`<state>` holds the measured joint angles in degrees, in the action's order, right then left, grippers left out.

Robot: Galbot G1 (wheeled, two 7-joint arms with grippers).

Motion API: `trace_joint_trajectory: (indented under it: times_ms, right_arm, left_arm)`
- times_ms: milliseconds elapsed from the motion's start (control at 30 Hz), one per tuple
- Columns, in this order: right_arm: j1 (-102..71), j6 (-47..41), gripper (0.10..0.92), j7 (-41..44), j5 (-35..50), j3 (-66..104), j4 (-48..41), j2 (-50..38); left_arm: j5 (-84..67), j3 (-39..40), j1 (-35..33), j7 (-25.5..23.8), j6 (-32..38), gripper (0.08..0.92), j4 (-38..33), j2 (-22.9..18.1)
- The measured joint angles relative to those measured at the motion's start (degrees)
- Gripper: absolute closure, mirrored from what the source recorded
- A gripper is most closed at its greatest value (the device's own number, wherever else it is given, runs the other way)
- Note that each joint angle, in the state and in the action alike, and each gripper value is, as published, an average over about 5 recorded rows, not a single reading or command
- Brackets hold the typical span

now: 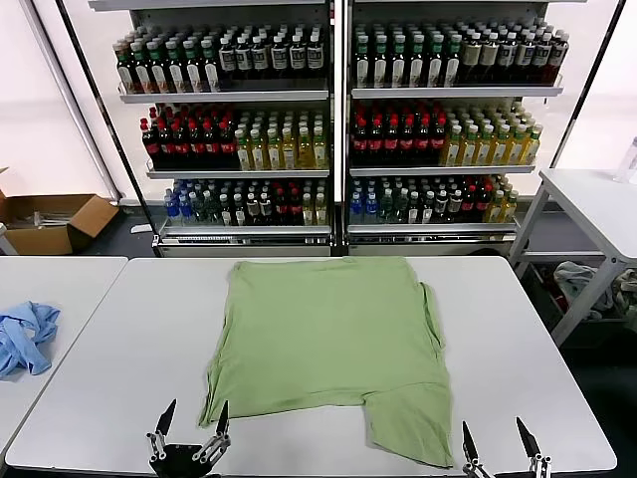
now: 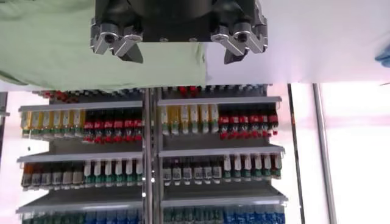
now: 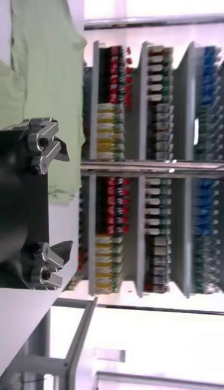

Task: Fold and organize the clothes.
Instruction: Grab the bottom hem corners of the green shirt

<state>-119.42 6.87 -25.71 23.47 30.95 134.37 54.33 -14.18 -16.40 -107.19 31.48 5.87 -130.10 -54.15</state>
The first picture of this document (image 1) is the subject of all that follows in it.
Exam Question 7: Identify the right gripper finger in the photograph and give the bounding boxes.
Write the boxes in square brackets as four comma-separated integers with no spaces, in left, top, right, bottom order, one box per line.
[515,416,552,478]
[461,420,493,478]

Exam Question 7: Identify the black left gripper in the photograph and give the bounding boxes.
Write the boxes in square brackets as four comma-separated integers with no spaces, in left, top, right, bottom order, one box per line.
[145,397,234,478]

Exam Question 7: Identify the green t-shirt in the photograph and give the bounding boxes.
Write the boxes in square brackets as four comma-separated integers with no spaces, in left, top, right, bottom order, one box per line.
[197,256,455,470]

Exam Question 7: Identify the dark storage crate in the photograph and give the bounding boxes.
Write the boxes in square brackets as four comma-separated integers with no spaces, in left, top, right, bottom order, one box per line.
[525,261,637,350]

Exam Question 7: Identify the red cloth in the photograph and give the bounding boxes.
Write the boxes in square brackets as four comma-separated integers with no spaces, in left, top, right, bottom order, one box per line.
[544,278,568,313]

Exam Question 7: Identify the pale grey crumpled cloth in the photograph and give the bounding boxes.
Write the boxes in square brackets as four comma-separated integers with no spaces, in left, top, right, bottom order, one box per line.
[551,261,616,323]

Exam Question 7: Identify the olive grey crumpled cloth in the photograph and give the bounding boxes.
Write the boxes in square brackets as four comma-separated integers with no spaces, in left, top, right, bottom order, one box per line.
[612,268,637,315]

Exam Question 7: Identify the blue crumpled cloth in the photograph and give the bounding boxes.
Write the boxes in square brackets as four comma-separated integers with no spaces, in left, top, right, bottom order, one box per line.
[0,300,62,382]

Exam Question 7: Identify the open cardboard box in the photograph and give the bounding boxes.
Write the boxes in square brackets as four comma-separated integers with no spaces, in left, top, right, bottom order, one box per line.
[0,166,120,256]

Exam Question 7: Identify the white side table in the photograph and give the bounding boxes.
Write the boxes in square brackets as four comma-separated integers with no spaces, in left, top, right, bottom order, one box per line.
[507,167,637,348]

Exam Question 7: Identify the clear plastic packaging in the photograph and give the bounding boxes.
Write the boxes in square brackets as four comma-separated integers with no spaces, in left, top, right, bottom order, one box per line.
[7,208,69,230]

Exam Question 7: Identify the grey drinks display rack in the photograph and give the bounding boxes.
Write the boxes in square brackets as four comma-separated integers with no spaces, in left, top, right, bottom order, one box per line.
[88,0,343,259]
[341,0,565,258]

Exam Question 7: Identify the dark bottle tan label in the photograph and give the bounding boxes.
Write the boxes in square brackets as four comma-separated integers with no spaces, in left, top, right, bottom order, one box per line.
[480,30,501,84]
[461,30,482,85]

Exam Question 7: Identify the black slanted frame pole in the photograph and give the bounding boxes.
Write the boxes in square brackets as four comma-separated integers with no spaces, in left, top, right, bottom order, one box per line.
[546,0,629,169]
[54,0,164,259]

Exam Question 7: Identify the white slanted frame bar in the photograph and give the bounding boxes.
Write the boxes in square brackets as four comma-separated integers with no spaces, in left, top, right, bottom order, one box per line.
[19,0,123,205]

